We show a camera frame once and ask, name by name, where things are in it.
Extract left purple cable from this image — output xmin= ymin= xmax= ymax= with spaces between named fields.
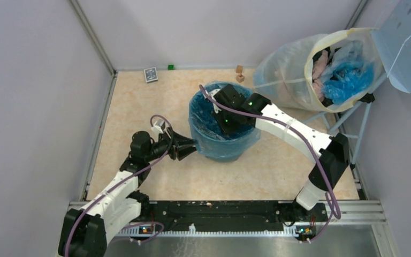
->
xmin=63 ymin=114 xmax=175 ymax=257

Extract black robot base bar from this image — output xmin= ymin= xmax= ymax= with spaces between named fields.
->
xmin=134 ymin=200 xmax=328 ymax=232

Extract lower small wooden block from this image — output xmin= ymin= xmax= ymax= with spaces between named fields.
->
xmin=235 ymin=74 xmax=245 ymax=83

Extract purple cable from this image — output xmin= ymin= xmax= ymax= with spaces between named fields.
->
xmin=63 ymin=114 xmax=175 ymax=257
xmin=198 ymin=84 xmax=343 ymax=244

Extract blue plastic trash bag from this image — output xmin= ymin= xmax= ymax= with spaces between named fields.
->
xmin=188 ymin=91 xmax=261 ymax=162

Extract perforated white metal panel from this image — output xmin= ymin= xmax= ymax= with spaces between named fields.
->
xmin=371 ymin=0 xmax=411 ymax=94

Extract large translucent stuffed bag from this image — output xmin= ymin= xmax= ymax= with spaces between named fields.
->
xmin=253 ymin=28 xmax=383 ymax=113

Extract aluminium frame post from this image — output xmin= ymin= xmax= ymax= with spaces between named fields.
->
xmin=68 ymin=0 xmax=116 ymax=76

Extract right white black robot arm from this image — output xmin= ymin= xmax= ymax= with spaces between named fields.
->
xmin=204 ymin=84 xmax=349 ymax=221

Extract playing card deck box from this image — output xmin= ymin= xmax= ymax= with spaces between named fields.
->
xmin=143 ymin=67 xmax=158 ymax=84

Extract white slotted cable duct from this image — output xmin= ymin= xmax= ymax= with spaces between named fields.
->
xmin=116 ymin=225 xmax=298 ymax=238

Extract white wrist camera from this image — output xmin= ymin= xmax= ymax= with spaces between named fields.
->
xmin=206 ymin=88 xmax=221 ymax=114
xmin=151 ymin=119 xmax=166 ymax=134

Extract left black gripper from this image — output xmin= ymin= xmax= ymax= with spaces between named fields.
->
xmin=144 ymin=126 xmax=198 ymax=162

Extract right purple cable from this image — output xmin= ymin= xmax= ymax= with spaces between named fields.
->
xmin=198 ymin=84 xmax=343 ymax=244

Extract blue bags inside large bag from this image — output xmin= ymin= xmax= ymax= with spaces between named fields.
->
xmin=321 ymin=41 xmax=374 ymax=107

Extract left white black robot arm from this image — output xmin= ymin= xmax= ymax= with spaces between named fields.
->
xmin=58 ymin=127 xmax=196 ymax=256

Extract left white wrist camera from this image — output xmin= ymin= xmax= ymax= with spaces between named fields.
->
xmin=151 ymin=119 xmax=166 ymax=134

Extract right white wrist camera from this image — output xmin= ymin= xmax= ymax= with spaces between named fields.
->
xmin=206 ymin=88 xmax=221 ymax=114

